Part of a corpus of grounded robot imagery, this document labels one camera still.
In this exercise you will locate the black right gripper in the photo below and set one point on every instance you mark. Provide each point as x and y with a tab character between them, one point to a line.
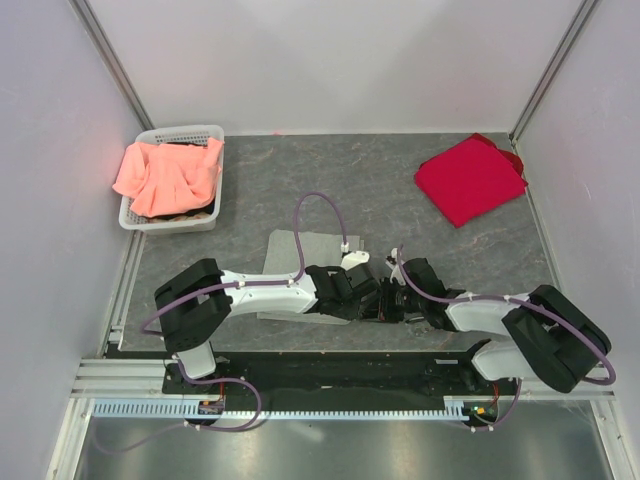
386	314

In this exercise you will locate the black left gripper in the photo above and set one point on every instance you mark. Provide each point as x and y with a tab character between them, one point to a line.
351	313

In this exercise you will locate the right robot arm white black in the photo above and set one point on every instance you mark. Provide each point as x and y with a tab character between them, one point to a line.
540	334

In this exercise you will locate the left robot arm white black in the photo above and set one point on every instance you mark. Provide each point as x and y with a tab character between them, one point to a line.
193	304

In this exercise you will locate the red folded napkin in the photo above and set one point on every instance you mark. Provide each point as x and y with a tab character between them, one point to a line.
471	179

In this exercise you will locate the salmon pink cloth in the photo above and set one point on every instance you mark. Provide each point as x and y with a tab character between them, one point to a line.
169	179

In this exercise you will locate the white plastic basket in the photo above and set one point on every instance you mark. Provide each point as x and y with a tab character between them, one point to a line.
204	219

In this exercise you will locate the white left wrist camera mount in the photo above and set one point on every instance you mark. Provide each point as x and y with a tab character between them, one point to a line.
352	258

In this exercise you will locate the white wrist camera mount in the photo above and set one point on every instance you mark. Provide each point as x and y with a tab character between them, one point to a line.
352	258
392	263

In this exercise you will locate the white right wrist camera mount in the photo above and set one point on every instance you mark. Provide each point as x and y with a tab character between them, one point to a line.
392	263

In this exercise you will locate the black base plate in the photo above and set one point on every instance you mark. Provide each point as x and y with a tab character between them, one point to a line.
434	373

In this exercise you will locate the white slotted cable duct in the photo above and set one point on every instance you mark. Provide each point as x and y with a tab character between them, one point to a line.
198	409

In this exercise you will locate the right aluminium frame post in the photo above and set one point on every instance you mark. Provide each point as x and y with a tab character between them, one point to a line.
567	42

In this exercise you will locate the aluminium frame post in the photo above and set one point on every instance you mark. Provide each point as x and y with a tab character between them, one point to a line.
567	42
106	51

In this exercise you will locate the left aluminium frame post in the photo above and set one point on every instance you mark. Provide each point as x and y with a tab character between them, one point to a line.
106	51

